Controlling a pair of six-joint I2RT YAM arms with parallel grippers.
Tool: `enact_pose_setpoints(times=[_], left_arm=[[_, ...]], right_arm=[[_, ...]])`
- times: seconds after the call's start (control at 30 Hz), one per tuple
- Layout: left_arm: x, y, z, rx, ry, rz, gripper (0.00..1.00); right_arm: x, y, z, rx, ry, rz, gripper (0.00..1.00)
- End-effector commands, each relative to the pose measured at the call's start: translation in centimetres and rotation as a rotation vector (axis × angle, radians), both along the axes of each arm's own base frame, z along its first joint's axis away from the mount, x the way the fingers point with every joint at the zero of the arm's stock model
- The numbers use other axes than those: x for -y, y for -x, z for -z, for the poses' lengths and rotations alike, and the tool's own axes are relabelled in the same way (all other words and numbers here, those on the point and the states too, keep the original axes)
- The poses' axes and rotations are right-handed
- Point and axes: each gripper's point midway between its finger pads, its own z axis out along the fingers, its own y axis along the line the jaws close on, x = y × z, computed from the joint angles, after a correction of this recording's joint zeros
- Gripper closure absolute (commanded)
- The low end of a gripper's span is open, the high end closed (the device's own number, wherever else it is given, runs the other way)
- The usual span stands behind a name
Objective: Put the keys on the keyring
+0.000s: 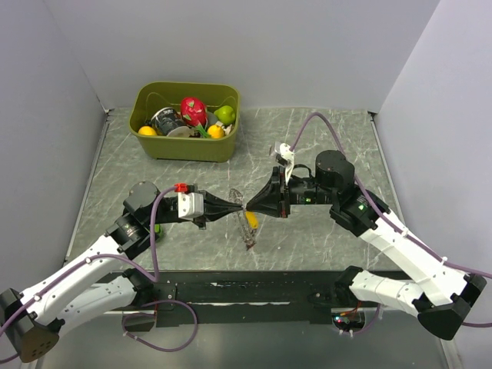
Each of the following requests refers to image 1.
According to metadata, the left orange toy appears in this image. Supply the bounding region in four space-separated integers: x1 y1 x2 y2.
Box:
138 125 158 136

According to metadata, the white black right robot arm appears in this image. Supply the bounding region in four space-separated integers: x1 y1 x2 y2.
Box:
246 144 487 341

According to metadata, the black paper cup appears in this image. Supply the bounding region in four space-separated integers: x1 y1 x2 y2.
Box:
150 107 191 138

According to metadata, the red dragon fruit toy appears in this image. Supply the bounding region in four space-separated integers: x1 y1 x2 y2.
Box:
180 97 208 128

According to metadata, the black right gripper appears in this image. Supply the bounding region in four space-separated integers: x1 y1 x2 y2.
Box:
246 165 337 218

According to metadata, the orange toy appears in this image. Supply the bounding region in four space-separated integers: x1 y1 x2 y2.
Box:
207 125 225 139
138 125 158 136

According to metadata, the silver key yellow tag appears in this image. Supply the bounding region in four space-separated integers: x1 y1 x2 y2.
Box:
244 211 259 229

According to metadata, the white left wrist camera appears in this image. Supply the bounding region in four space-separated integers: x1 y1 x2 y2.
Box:
178 192 204 221

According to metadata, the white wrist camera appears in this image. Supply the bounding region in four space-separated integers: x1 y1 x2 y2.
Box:
178 192 204 221
269 141 294 184

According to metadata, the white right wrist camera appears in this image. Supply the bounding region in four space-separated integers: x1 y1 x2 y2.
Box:
269 141 294 184

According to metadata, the olive green plastic bin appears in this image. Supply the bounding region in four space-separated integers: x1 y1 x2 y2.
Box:
129 81 241 162

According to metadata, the right orange toy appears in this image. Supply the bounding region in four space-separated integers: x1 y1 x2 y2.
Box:
207 125 225 139

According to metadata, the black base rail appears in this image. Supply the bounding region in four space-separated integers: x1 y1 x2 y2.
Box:
132 271 376 327

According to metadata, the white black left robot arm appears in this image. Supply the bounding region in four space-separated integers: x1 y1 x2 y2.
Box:
1 181 244 363

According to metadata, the green apple toy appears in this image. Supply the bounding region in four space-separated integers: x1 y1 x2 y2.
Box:
214 105 236 125

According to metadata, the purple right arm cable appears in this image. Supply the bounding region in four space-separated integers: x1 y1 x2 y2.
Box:
290 112 492 337

